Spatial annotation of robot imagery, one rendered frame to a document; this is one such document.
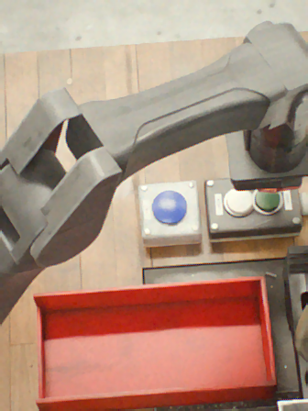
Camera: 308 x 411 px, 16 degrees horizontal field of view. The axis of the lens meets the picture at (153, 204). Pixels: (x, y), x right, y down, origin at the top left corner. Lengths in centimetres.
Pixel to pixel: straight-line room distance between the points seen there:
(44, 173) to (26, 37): 159
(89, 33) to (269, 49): 152
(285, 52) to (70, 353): 44
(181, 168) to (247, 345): 23
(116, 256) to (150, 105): 40
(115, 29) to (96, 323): 132
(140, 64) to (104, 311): 32
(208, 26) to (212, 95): 156
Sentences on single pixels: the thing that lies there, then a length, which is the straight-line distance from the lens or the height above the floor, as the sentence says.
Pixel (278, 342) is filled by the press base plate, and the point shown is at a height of 90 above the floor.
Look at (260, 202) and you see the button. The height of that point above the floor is 94.
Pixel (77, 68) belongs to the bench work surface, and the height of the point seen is 90.
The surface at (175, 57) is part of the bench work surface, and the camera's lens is 141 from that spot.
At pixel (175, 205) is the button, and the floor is 94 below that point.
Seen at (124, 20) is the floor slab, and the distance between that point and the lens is 251.
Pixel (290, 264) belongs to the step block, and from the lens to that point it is 121.
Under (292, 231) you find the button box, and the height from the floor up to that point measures 92.
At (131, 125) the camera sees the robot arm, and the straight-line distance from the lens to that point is 91.
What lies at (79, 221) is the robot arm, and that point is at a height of 127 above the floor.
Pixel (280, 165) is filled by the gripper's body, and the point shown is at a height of 108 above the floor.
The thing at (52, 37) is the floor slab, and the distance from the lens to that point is 250.
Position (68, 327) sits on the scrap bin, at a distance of 126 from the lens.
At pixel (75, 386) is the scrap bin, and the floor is 91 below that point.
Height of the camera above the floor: 210
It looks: 66 degrees down
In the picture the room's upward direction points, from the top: 4 degrees counter-clockwise
